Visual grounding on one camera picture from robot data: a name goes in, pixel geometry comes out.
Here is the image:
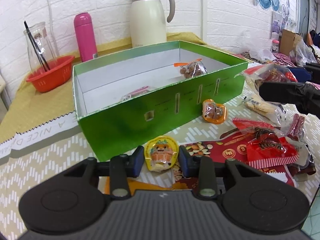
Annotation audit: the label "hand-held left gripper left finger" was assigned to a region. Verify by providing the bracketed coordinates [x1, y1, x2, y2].
[64, 146, 145, 197]

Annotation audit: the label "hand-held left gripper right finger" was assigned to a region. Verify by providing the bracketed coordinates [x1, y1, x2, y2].
[179, 145, 253, 197]

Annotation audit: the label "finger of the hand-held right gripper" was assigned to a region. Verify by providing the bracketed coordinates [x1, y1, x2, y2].
[297, 64, 320, 82]
[259, 81, 313, 104]

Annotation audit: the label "red nut bag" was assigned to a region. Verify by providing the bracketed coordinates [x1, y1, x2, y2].
[172, 129, 297, 189]

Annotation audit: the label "yellow jelly cup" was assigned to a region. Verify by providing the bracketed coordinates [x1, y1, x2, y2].
[145, 135, 179, 173]

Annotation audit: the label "clear bag of red packets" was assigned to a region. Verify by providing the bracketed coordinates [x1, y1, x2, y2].
[235, 64, 300, 98]

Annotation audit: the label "green cardboard box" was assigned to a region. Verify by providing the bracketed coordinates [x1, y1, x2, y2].
[72, 40, 248, 162]

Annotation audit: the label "clear bag of brown snacks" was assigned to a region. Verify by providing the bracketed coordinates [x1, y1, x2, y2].
[174, 58, 208, 81]

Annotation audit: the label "crumpled clear plastic bag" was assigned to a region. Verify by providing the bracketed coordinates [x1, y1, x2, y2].
[290, 39, 318, 66]

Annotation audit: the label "orange snack packet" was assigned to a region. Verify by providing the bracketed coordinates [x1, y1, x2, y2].
[104, 176, 175, 194]

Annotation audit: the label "clear wafer packet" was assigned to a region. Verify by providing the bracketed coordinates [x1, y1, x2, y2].
[242, 96, 284, 126]

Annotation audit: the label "red sausage stick packet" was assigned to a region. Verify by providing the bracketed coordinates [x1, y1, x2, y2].
[287, 114, 307, 140]

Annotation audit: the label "brown cardboard box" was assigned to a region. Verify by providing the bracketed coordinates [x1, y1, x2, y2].
[279, 29, 304, 53]

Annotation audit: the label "red snack packet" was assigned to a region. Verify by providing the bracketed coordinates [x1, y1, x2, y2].
[232, 117, 300, 169]

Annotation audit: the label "orange jelly cup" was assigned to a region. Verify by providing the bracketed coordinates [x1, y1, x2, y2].
[202, 99, 227, 124]

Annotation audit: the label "pink snack packet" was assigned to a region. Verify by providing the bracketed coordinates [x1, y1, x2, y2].
[121, 85, 157, 102]

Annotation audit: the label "patterned tablecloth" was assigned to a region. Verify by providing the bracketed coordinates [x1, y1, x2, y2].
[0, 94, 320, 240]

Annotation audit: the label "yellow cloth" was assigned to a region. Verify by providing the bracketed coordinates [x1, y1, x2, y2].
[0, 31, 208, 143]

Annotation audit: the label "red plastic basket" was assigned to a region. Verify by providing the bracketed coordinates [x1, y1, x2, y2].
[26, 55, 75, 93]

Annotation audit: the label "pink thermos bottle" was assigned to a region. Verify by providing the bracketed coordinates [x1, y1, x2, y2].
[73, 12, 98, 62]

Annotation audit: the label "cream thermos jug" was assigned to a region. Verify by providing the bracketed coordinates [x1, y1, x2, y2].
[130, 0, 176, 48]

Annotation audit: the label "black chopsticks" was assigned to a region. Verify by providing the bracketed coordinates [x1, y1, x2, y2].
[24, 21, 49, 72]

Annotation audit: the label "glass carafe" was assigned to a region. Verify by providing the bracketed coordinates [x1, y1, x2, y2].
[23, 22, 60, 71]

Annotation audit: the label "wall poster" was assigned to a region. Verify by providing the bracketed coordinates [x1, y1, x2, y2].
[271, 11, 285, 40]

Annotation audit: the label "white wall conduit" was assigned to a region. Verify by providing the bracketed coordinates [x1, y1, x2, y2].
[199, 0, 208, 45]

